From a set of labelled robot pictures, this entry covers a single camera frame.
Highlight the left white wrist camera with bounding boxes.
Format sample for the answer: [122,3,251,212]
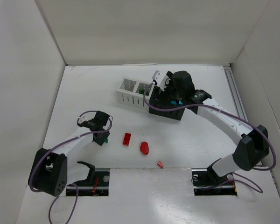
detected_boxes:
[77,116,89,126]

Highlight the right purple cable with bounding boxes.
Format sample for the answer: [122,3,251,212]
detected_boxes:
[142,81,277,194]

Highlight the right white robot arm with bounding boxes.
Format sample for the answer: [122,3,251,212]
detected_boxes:
[149,71,269,182]

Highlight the red oval lego piece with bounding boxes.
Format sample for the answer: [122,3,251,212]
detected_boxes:
[140,141,149,155]

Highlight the red rectangular lego brick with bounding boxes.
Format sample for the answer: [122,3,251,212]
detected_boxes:
[122,133,131,146]

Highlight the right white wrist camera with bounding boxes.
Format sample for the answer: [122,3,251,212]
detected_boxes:
[152,70,171,91]

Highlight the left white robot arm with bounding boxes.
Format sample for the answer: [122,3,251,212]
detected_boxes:
[28,111,112,197]

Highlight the black double container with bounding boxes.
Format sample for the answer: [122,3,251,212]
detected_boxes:
[148,85,186,121]

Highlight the small red lego piece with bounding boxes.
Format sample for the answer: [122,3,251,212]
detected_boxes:
[157,161,164,168]

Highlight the white double container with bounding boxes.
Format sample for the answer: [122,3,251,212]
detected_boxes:
[116,77,154,111]

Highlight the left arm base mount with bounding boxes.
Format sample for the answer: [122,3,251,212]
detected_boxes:
[61,161,110,196]

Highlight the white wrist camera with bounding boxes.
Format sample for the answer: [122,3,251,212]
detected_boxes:
[77,116,89,126]
[152,70,171,91]

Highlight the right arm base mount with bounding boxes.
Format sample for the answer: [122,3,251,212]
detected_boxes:
[191,158,237,196]

